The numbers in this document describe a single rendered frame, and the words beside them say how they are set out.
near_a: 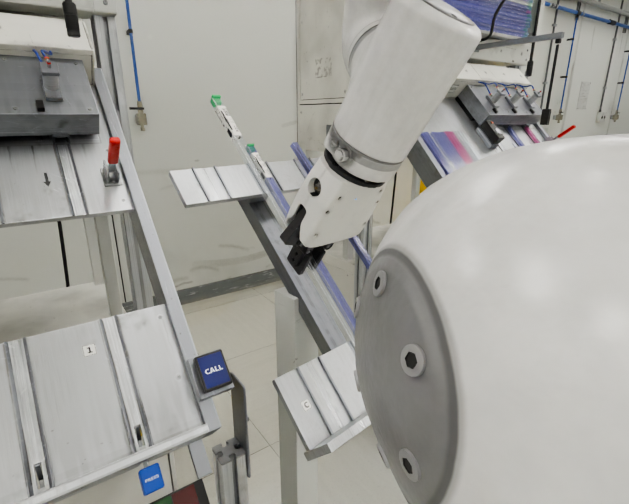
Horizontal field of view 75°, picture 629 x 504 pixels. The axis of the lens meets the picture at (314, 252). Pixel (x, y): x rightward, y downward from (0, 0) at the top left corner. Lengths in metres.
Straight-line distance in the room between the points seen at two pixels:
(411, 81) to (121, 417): 0.53
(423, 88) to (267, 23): 2.46
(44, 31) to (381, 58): 0.67
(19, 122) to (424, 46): 0.63
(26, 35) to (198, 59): 1.75
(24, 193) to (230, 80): 2.00
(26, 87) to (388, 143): 0.62
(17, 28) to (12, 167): 0.25
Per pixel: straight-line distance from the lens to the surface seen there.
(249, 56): 2.73
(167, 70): 2.54
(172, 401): 0.64
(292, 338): 0.78
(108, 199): 0.77
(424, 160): 1.20
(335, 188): 0.43
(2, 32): 0.92
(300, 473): 0.98
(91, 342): 0.66
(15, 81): 0.86
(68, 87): 0.86
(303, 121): 1.66
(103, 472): 0.60
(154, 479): 0.61
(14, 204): 0.77
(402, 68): 0.38
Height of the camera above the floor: 1.13
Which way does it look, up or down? 18 degrees down
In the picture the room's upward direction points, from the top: straight up
